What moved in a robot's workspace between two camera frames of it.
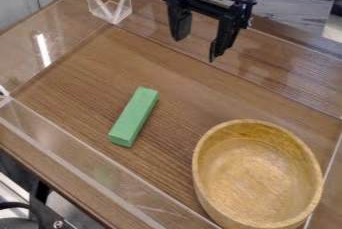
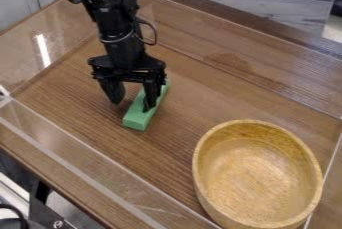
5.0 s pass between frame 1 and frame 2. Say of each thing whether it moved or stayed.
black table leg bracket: stayed
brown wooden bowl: stayed
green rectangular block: moved
